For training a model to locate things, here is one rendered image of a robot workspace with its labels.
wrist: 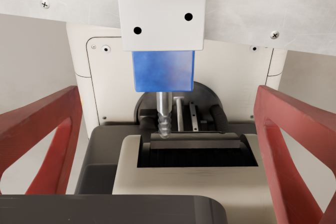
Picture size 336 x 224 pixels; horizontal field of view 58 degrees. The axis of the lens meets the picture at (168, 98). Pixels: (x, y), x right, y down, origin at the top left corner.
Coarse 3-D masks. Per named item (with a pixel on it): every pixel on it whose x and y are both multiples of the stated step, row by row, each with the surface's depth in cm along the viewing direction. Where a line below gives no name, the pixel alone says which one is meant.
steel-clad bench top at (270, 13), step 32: (0, 0) 22; (32, 0) 22; (64, 0) 22; (96, 0) 22; (224, 0) 22; (256, 0) 22; (288, 0) 22; (320, 0) 23; (224, 32) 24; (256, 32) 24; (288, 32) 24; (320, 32) 24
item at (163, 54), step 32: (128, 0) 17; (160, 0) 17; (192, 0) 17; (128, 32) 18; (160, 32) 18; (192, 32) 18; (160, 64) 21; (192, 64) 21; (160, 96) 23; (160, 128) 25
